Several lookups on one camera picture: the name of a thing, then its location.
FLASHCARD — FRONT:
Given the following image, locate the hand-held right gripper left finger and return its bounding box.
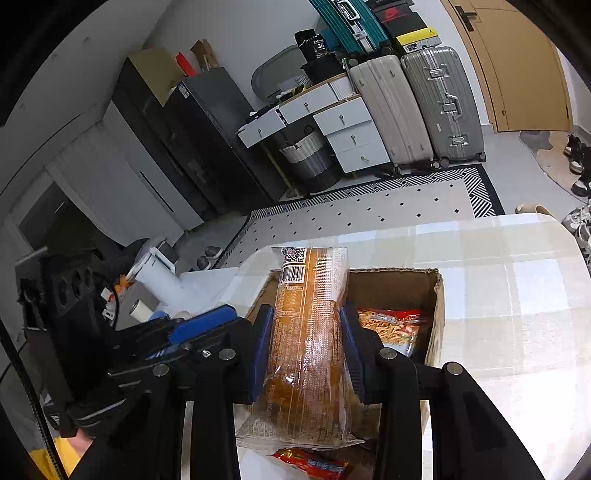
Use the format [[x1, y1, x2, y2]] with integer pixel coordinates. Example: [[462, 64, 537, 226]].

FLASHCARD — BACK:
[[74, 305, 276, 480]]

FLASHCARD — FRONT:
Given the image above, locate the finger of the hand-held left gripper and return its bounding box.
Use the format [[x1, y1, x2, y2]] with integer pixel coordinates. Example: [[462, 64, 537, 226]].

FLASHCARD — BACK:
[[65, 362, 160, 439], [113, 305, 252, 365]]

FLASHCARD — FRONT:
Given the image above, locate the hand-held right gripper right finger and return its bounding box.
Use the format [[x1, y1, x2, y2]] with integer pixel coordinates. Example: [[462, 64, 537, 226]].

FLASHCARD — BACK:
[[339, 305, 548, 480]]

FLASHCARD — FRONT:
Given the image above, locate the clear bread packet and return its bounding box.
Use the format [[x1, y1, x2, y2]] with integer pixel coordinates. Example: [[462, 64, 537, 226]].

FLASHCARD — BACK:
[[235, 247, 365, 450]]

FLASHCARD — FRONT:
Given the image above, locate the brown cardboard box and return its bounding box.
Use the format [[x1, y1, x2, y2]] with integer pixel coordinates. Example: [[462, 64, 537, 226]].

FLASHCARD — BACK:
[[245, 267, 446, 480]]

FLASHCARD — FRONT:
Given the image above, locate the red snack packet blue print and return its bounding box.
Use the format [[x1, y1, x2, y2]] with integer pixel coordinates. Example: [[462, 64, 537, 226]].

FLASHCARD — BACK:
[[271, 447, 354, 480]]

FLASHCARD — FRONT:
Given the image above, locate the black white patterned rug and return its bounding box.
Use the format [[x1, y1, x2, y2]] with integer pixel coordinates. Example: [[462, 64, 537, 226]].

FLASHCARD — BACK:
[[217, 166, 499, 273]]

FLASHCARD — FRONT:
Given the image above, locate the black tall cabinet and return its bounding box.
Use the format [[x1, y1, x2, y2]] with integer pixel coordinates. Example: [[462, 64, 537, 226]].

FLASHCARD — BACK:
[[112, 58, 218, 222]]

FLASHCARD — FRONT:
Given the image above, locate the dark grey cabinet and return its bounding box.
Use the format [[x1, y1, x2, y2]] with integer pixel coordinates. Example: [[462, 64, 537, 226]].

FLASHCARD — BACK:
[[164, 67, 289, 204]]

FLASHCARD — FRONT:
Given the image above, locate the grey white ribbed basket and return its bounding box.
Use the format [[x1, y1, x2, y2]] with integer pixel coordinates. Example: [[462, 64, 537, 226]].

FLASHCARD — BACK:
[[277, 129, 342, 193]]

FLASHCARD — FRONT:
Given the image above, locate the white drawer cabinet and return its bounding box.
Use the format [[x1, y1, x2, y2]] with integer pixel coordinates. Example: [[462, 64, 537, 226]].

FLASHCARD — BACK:
[[238, 74, 392, 174]]

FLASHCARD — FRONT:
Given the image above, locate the beige suitcase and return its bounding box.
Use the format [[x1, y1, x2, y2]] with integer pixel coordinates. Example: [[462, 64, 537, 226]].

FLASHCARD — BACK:
[[348, 55, 435, 174]]

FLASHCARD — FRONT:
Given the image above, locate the flat cardboard piece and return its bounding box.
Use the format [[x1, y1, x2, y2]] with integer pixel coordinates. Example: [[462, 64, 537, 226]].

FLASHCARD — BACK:
[[128, 46, 185, 104]]

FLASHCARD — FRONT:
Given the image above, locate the grey sneaker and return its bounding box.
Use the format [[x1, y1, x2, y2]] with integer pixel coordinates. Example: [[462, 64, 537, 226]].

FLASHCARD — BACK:
[[561, 205, 591, 232]]

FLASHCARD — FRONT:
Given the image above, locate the silver suitcase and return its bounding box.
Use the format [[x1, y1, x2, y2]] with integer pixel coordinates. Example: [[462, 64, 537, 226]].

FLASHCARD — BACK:
[[401, 45, 488, 168]]

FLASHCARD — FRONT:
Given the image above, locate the brown paper bag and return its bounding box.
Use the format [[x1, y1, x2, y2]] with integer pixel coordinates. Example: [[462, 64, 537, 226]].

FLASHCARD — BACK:
[[190, 39, 220, 70]]

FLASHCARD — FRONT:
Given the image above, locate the grey door mat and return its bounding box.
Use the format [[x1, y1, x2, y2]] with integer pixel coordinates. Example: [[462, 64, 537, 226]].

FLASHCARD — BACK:
[[519, 129, 591, 195]]

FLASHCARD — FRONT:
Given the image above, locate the black white sneaker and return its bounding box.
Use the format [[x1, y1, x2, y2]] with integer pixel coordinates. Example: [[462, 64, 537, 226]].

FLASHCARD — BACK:
[[563, 134, 591, 174]]

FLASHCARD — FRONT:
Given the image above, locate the yellow black box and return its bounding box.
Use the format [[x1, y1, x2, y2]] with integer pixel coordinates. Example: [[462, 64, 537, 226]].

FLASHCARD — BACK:
[[392, 25, 439, 54]]

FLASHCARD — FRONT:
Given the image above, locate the wooden door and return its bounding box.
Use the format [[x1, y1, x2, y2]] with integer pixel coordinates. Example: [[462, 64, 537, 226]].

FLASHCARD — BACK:
[[438, 0, 573, 134]]

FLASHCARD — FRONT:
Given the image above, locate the teal suitcase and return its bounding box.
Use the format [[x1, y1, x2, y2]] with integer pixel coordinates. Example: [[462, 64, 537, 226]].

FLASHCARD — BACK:
[[308, 0, 391, 54]]

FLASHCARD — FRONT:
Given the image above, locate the black red shoe box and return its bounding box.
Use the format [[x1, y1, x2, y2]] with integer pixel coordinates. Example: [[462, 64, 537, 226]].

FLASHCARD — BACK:
[[367, 0, 428, 38]]

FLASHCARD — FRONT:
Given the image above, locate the black door handle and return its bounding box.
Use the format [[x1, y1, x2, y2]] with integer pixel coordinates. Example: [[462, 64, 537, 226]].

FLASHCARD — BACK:
[[455, 6, 477, 32]]

